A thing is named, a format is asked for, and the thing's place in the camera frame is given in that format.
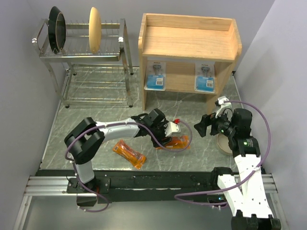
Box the aluminium frame rail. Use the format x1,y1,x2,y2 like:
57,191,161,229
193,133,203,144
13,174,280,230

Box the metal dish rack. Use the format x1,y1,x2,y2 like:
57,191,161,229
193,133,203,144
32,19,134,108

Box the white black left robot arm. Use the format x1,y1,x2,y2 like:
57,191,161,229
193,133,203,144
64,108,178,193

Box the wooden two-tier shelf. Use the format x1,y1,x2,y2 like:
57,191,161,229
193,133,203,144
138,13,242,113

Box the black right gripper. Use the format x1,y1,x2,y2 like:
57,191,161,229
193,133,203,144
194,107,236,138

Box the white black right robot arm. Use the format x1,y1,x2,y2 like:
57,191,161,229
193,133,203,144
194,108,282,230

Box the black plate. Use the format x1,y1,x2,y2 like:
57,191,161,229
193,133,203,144
48,6,66,54

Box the blue razor blister pack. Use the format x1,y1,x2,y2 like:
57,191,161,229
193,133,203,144
144,61,166,91
194,63,215,93

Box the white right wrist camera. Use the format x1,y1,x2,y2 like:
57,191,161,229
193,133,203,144
215,96,232,118

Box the beige wooden plate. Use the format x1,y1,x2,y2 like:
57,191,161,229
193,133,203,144
89,7,101,54

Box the beige ceramic bowl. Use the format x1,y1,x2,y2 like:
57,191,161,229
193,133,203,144
216,134,233,157

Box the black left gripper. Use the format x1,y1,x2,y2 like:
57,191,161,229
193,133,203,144
149,120,172,148

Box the orange razor pack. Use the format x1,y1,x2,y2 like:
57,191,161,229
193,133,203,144
151,135,190,152
112,139,146,170

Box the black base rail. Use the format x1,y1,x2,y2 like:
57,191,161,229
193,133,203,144
66,169,238,204

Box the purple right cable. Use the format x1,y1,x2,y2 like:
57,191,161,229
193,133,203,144
174,100,272,207

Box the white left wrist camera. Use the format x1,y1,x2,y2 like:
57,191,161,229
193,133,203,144
165,122,181,137

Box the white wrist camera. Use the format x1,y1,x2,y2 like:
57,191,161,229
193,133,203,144
215,96,232,118
165,122,181,137

